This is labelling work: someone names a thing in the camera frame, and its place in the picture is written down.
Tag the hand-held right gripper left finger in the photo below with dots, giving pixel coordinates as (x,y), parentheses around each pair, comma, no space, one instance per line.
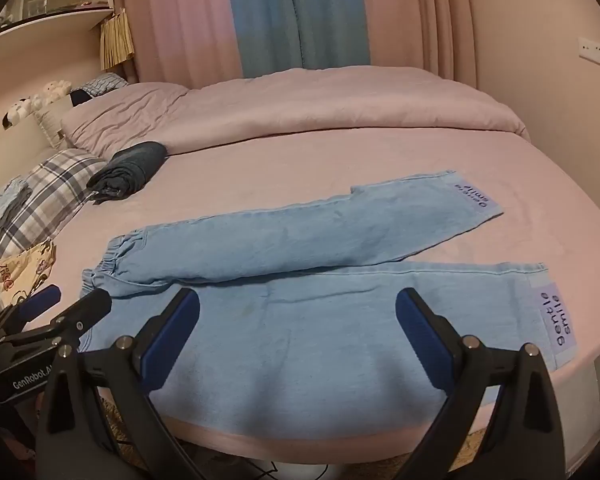
(172,340)

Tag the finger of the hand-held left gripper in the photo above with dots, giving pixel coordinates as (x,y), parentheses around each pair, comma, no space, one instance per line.
(87,310)
(42,301)

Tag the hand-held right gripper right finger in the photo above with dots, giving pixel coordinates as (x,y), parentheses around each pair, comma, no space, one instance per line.
(422,340)

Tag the light blue denim pants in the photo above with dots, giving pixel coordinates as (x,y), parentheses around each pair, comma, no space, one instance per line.
(280,340)

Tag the cartoon printed cloth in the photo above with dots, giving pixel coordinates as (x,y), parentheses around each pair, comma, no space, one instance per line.
(30,265)

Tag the light blue folded cloth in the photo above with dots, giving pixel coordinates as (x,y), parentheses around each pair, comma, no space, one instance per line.
(5,200)

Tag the grey plaid pillow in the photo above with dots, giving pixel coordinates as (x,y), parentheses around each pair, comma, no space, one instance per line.
(55,185)

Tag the dark grey folded garment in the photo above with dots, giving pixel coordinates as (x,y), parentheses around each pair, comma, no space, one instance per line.
(130,165)

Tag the white furniture panel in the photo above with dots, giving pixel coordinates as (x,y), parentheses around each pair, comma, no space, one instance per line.
(585,400)

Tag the pink bed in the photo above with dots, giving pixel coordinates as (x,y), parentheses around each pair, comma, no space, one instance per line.
(430,160)

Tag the black and white stuffed toy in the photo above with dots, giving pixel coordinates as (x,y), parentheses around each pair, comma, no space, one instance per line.
(20,110)

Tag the pink pillow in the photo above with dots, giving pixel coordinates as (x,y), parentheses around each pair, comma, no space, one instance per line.
(120,115)

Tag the blue checked pillow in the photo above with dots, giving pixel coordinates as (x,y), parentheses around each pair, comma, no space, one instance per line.
(102,82)

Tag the pink duvet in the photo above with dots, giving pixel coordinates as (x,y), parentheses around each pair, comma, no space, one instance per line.
(330,105)

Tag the yellow fringed hanging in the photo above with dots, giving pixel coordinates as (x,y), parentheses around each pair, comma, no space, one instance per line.
(116,40)

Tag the pink curtain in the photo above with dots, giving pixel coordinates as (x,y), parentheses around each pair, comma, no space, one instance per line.
(420,15)
(180,20)

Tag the blue curtain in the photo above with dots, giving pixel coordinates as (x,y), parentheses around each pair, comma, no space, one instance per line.
(290,15)

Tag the white wall socket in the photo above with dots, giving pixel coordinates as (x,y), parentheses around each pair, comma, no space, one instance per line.
(597,52)

